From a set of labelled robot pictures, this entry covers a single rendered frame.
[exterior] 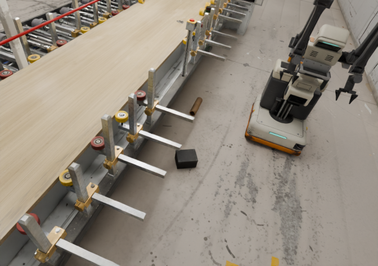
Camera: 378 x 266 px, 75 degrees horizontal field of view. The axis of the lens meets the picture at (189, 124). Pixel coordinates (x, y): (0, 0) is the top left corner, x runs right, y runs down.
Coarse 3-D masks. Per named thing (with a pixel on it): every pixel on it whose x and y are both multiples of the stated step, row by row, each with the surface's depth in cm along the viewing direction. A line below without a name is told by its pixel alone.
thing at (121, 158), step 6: (96, 150) 141; (102, 150) 141; (120, 156) 140; (126, 156) 140; (126, 162) 139; (132, 162) 138; (138, 162) 139; (138, 168) 139; (144, 168) 137; (150, 168) 137; (156, 168) 138; (156, 174) 137; (162, 174) 135
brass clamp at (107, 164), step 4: (120, 148) 142; (116, 152) 140; (120, 152) 141; (116, 156) 138; (108, 160) 135; (116, 160) 139; (104, 164) 135; (108, 164) 134; (112, 164) 136; (108, 168) 136
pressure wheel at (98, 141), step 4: (100, 136) 141; (92, 140) 138; (96, 140) 139; (100, 140) 139; (92, 144) 136; (96, 144) 136; (100, 144) 137; (104, 144) 137; (96, 148) 136; (100, 148) 137
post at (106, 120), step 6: (102, 120) 115; (108, 120) 115; (102, 126) 118; (108, 126) 117; (108, 132) 120; (108, 138) 123; (108, 144) 126; (108, 150) 130; (114, 150) 133; (108, 156) 134; (114, 156) 136; (114, 168) 142; (114, 174) 145
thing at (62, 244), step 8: (64, 240) 107; (64, 248) 104; (72, 248) 105; (80, 248) 105; (80, 256) 103; (88, 256) 104; (96, 256) 104; (96, 264) 103; (104, 264) 102; (112, 264) 103
